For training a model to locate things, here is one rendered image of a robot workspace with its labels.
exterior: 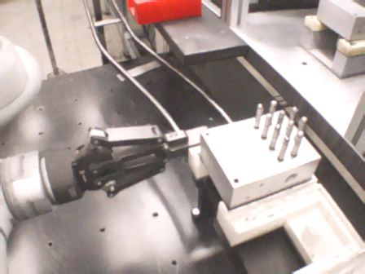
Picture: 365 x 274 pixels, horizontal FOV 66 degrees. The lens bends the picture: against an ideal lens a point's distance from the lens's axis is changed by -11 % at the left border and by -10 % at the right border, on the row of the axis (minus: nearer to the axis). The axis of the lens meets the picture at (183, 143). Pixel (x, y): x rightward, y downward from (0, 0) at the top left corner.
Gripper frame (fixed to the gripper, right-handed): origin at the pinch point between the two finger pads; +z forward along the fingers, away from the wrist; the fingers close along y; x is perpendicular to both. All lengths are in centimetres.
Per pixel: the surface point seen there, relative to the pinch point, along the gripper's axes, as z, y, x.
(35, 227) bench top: -29.8, -19.8, 6.6
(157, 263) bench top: -8.7, -19.8, -8.0
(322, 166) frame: 37.0, -23.8, 1.7
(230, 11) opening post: 20.8, 7.0, 27.3
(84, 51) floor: -8, -88, 206
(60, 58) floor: -28, -88, 205
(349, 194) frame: 36.9, -22.2, -8.8
